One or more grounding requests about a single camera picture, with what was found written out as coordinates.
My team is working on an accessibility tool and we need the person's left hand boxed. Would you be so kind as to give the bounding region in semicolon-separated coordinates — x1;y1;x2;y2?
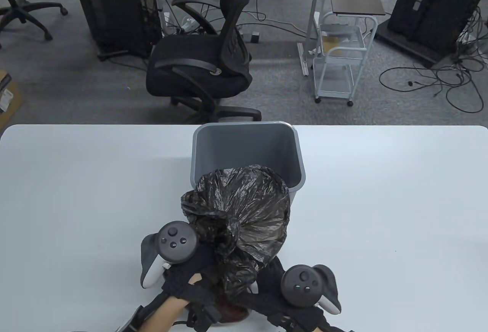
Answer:
161;244;223;304

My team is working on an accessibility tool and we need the person's right hand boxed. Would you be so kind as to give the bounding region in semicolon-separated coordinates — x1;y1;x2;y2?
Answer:
233;257;328;329

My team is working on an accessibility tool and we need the black garbage bag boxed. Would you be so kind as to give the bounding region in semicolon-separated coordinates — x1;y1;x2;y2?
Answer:
180;165;291;323

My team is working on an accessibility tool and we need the grey plastic trash bin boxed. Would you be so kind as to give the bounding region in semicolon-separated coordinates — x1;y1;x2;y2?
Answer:
192;122;307;205

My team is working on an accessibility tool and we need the black mesh office chair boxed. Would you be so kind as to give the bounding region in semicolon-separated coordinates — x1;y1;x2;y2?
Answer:
146;0;262;123

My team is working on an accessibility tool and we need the white rolling cart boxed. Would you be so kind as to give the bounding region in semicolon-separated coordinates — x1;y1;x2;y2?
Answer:
313;12;378;107

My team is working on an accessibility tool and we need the cardboard box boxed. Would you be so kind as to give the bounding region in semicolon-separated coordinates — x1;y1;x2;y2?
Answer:
0;70;25;130

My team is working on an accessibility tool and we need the black computer tower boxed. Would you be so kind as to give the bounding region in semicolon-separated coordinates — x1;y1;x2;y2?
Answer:
72;0;162;60

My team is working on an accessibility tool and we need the black equipment cabinet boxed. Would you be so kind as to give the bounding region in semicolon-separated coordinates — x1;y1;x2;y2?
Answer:
374;0;485;67

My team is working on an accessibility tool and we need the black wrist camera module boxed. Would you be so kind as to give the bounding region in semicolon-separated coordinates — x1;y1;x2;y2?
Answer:
269;313;305;332
189;302;222;332

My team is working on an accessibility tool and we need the black strapped arm pack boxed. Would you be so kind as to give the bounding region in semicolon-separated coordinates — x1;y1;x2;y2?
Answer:
116;294;168;332
320;319;355;332

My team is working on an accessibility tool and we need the black floor cable tangle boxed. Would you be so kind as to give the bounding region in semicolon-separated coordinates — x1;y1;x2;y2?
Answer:
379;4;488;113

